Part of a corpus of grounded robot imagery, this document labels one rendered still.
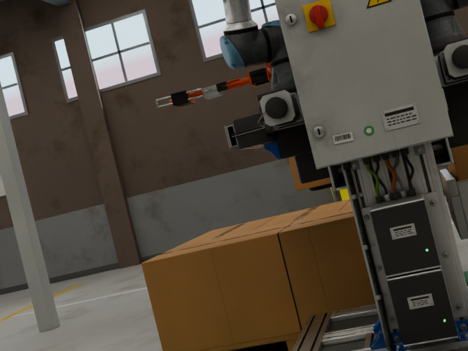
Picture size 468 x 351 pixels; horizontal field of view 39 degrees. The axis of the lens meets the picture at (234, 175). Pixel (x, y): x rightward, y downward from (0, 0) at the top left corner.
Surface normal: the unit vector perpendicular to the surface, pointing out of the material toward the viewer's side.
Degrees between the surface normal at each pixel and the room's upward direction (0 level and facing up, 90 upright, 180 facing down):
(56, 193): 90
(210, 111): 90
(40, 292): 90
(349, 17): 90
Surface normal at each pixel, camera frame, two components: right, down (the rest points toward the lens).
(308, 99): -0.22, 0.05
